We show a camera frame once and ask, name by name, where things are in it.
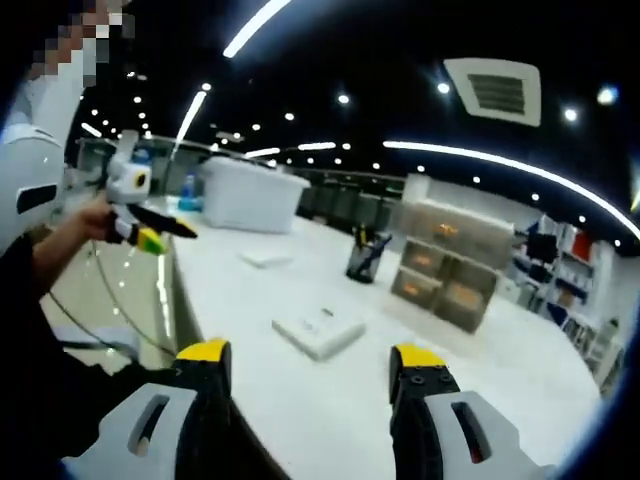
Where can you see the dark blue pen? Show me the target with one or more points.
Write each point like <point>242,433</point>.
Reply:
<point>380,245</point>

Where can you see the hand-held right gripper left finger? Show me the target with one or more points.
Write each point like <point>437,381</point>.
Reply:
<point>205,400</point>

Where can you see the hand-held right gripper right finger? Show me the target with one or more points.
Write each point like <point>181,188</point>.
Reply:
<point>415,405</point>

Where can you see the white plastic drawer cabinet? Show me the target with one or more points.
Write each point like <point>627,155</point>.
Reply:
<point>450,270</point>

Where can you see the curved ceiling light strip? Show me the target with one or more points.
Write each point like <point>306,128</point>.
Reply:
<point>500,162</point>

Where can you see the black mesh pen holder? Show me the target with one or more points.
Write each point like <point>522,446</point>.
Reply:
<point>362,267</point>

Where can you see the storage shelving unit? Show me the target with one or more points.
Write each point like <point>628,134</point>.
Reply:
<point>575,280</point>

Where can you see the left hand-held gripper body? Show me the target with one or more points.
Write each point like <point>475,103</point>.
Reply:
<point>127,180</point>

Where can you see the ceiling air conditioner vent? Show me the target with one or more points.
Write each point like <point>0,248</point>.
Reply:
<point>495,92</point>

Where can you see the straight ceiling light strip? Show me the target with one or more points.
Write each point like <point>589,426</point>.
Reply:
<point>255,25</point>

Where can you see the person's left hand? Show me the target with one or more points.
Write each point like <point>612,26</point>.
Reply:
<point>95,220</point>

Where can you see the translucent white storage bin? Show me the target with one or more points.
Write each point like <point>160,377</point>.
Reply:
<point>250,200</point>

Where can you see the white desk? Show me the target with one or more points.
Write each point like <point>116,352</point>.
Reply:
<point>350,410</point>

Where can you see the white chest-worn device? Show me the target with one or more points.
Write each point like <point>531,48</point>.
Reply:
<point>30,170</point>

